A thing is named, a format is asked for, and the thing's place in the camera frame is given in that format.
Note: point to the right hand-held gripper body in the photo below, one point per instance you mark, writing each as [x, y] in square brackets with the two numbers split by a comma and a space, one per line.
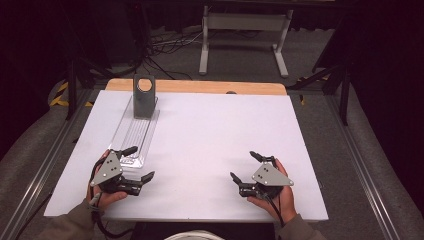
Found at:
[270, 177]

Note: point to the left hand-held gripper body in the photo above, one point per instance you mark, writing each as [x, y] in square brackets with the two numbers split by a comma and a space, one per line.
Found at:
[108, 170]

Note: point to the clear plastic slotted rack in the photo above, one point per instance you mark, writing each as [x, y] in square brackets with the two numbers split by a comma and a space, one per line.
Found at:
[133, 136]

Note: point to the clear phone case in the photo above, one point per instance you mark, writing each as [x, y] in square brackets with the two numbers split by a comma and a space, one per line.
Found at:
[144, 101]

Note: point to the person's left hand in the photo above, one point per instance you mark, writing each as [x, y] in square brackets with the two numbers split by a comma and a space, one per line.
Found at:
[110, 199]

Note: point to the person's right hand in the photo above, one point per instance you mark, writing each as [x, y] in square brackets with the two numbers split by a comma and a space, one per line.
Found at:
[283, 205]

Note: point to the white rounded object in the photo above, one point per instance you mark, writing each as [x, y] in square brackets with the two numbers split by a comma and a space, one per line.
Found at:
[195, 236]

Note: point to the black tripod stand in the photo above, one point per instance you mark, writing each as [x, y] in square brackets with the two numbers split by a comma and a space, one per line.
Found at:
[71, 86]
[343, 96]

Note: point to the yellow black floor tape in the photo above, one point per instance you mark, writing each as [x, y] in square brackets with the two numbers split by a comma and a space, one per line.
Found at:
[60, 96]

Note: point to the white metal stand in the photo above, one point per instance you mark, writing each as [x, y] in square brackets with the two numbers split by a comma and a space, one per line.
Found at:
[245, 21]

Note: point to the aluminium floor rail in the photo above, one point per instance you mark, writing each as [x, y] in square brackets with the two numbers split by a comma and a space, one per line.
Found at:
[40, 173]
[363, 166]

